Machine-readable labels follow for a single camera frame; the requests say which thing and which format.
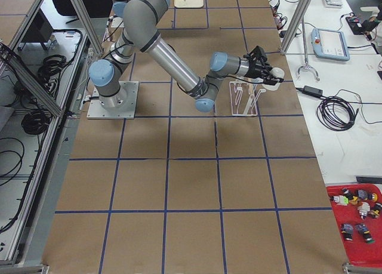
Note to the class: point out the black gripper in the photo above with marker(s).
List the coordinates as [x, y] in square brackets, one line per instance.
[255, 71]

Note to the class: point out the pale green white cup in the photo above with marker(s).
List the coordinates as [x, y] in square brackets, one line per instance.
[277, 77]

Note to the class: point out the grabber tool claw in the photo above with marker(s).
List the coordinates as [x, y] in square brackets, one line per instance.
[306, 67]

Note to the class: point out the black power adapter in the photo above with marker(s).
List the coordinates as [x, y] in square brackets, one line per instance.
[312, 91]

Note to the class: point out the blue teach pendant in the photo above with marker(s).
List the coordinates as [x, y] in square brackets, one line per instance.
[329, 44]

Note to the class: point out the red parts tray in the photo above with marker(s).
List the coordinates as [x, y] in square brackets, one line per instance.
[357, 210]

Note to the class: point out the white wire cup rack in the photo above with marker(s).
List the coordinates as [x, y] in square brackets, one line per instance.
[243, 98]

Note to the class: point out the aluminium frame post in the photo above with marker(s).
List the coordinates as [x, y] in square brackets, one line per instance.
[293, 25]

